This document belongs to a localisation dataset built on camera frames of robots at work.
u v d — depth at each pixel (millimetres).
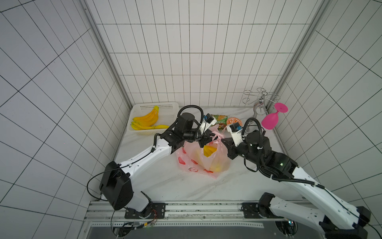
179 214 728
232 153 572
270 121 912
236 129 551
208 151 860
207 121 617
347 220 376
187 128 586
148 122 1065
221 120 1071
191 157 827
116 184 405
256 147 457
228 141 598
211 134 657
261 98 847
